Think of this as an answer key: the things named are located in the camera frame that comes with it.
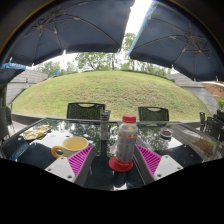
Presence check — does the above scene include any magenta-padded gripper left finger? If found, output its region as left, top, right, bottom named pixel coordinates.
left=44, top=144, right=98, bottom=188

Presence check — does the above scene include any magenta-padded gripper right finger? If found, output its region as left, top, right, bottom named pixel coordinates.
left=132, top=143, right=184, bottom=186

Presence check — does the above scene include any clear red-capped drink bottle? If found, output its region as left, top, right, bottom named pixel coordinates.
left=114, top=114, right=139, bottom=164

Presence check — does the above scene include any small round ashtray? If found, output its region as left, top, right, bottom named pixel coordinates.
left=159, top=128, right=174, bottom=140

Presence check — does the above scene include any yellow crumpled packet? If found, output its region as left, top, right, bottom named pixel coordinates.
left=21, top=124, right=53, bottom=141

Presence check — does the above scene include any flat round red coaster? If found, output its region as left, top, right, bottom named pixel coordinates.
left=108, top=155, right=134, bottom=173

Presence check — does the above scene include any dark mesh-back chair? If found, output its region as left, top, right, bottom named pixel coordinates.
left=66, top=101, right=106, bottom=120
left=137, top=106, right=170, bottom=122

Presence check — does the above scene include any dark slatted chair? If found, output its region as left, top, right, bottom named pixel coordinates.
left=199, top=111, right=207, bottom=130
left=204, top=116, right=224, bottom=141

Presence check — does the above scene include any grey standing tube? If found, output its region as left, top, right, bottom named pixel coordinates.
left=99, top=109, right=112, bottom=141

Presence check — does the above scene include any dark wicker chair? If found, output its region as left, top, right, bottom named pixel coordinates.
left=0, top=105, right=14, bottom=141

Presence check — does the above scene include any green potted plant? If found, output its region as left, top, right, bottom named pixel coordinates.
left=216, top=98, right=224, bottom=111

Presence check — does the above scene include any beige patio umbrella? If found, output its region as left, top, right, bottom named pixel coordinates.
left=201, top=80, right=224, bottom=100

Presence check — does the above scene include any navy umbrella with light-blue edge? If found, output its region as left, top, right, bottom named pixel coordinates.
left=0, top=59, right=28, bottom=85

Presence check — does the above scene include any row of green trees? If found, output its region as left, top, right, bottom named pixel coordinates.
left=34, top=32, right=173, bottom=79

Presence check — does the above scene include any large navy patio umbrella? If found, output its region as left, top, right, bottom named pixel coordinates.
left=9, top=0, right=136, bottom=68
left=128, top=0, right=224, bottom=83

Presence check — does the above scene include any cream mug with yellow handle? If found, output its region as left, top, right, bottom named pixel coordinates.
left=50, top=136, right=90, bottom=159

